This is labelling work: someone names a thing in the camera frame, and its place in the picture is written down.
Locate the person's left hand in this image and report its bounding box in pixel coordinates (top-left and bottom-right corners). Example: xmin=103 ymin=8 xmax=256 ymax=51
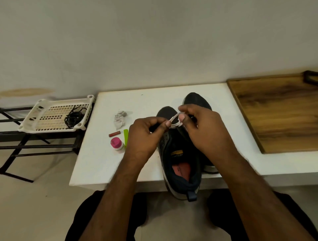
xmin=122 ymin=116 xmax=173 ymax=169

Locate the person's right hand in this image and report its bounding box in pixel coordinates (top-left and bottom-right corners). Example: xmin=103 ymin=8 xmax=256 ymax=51
xmin=178 ymin=104 xmax=241 ymax=167

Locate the dark sneaker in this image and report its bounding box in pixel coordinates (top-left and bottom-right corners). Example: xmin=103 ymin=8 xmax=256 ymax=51
xmin=156 ymin=105 xmax=202 ymax=202
xmin=182 ymin=92 xmax=220 ymax=174

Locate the grey shoelaces bundle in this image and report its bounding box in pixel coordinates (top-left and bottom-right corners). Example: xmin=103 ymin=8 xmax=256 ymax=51
xmin=166 ymin=111 xmax=187 ymax=130

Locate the black shoelace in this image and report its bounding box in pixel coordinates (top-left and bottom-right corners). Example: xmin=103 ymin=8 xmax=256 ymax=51
xmin=64 ymin=109 xmax=84 ymax=129
xmin=68 ymin=105 xmax=88 ymax=125

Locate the person's right forearm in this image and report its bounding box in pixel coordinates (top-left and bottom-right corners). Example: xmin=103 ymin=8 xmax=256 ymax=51
xmin=221 ymin=154 xmax=314 ymax=241

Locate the person's left forearm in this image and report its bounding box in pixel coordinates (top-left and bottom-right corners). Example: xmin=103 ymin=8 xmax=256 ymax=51
xmin=79 ymin=159 xmax=147 ymax=241

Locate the pink capped white bottle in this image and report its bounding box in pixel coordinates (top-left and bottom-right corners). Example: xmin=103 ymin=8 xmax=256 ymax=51
xmin=110 ymin=136 xmax=124 ymax=152

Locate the crumpled white paper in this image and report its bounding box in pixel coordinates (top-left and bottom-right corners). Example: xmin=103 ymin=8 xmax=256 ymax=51
xmin=113 ymin=110 xmax=128 ymax=131

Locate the wooden board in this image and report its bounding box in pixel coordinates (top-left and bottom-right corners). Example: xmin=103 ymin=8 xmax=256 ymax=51
xmin=227 ymin=73 xmax=318 ymax=155

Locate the white perforated plastic tray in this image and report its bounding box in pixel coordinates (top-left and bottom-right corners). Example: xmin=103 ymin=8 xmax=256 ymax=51
xmin=18 ymin=94 xmax=95 ymax=134

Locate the black metal rack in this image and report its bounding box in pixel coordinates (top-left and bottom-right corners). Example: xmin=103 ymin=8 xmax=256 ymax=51
xmin=0 ymin=104 xmax=86 ymax=183

